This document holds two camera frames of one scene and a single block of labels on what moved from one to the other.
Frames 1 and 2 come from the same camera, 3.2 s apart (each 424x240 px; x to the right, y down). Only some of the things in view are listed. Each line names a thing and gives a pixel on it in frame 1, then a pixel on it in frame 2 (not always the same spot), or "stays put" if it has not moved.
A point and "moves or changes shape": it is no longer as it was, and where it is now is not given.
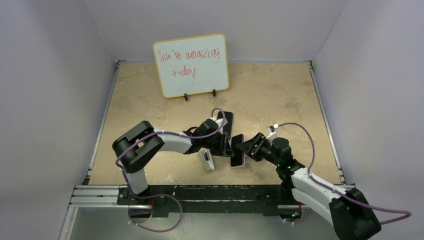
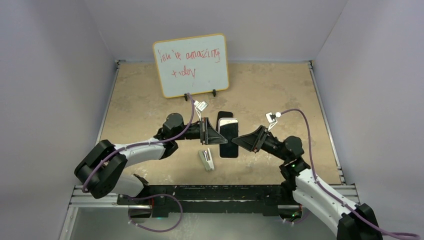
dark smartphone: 237,160 moves or changes shape
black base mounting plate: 165,199 stays put
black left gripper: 223,148 → 210,136
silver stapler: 206,157 stays put
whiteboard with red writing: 192,65 stays put
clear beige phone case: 238,160 → 223,121
